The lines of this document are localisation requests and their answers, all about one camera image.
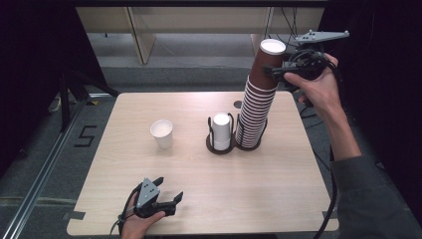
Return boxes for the black metal stand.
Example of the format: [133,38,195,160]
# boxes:
[59,68,120,133]

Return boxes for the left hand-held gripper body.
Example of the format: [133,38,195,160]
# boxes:
[130,177,177,219]

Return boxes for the stack of brown paper cups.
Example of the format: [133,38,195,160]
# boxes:
[235,75,277,148]

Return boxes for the single white paper cup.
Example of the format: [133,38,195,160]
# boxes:
[149,119,174,149]

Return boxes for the person's right hand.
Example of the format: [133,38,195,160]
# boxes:
[284,53,344,118]

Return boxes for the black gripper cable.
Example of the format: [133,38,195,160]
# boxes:
[313,145,338,239]
[109,183,142,237]

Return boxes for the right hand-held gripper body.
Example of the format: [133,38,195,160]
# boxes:
[284,29,350,82]

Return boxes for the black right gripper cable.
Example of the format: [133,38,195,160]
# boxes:
[313,145,338,239]

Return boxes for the person's left hand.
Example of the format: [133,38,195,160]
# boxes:
[120,193,166,239]

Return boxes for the beige wooden background desk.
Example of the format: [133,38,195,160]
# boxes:
[75,6,325,66]

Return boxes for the black curtain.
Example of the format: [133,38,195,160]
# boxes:
[0,0,107,177]
[317,0,422,227]

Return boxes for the aluminium floor rail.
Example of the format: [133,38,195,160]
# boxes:
[0,94,93,239]

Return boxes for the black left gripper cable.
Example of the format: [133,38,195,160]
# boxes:
[109,183,142,237]

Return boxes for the dark brown cup holder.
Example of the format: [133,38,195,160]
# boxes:
[205,113,269,155]

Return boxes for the bundle of black background cables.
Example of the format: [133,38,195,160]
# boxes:
[265,6,300,41]

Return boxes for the stack of white paper cups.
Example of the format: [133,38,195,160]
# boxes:
[212,113,232,151]

